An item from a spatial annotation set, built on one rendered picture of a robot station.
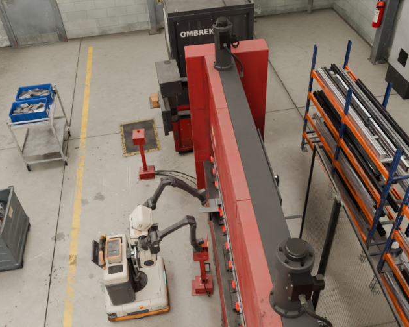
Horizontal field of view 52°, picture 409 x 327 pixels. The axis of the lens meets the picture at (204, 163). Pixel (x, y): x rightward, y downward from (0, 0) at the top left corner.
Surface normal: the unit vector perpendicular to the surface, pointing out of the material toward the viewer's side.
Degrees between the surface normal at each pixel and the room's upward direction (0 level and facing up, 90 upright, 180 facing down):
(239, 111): 0
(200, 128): 90
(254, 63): 90
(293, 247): 0
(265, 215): 0
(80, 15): 90
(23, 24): 90
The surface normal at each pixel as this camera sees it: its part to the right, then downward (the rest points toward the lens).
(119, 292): 0.16, 0.65
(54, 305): -0.05, -0.74
